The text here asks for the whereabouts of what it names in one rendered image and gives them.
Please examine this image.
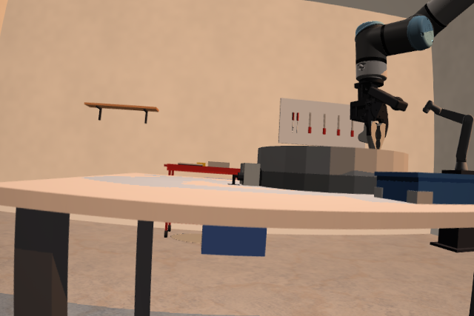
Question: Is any blue open crate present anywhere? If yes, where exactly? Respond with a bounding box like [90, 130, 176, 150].
[374, 172, 474, 204]

